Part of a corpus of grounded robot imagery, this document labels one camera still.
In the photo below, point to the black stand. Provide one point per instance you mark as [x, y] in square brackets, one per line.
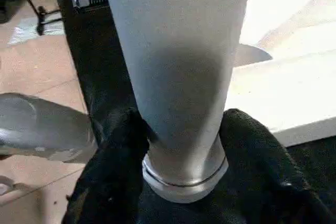
[44, 17]

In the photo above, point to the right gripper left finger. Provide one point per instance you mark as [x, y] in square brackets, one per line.
[113, 177]

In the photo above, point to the white plastic table leg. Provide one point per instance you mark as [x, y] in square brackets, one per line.
[178, 66]

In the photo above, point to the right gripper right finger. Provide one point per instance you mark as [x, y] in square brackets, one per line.
[268, 177]

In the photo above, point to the white plastic table top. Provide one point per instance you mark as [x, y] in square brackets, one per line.
[289, 66]

